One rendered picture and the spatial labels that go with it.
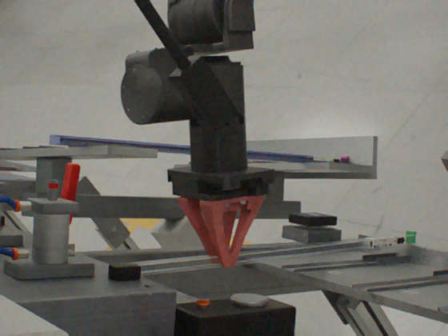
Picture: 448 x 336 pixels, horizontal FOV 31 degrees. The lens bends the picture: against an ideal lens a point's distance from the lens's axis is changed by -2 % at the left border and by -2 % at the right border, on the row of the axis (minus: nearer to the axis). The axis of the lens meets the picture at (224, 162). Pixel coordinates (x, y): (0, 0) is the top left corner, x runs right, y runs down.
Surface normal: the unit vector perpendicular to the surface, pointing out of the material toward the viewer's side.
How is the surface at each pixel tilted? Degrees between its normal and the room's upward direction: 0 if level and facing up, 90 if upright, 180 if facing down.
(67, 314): 90
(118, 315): 90
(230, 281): 90
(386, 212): 0
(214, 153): 66
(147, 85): 54
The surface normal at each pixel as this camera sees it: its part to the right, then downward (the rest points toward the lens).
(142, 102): -0.72, 0.11
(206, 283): 0.60, 0.08
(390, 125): -0.50, -0.74
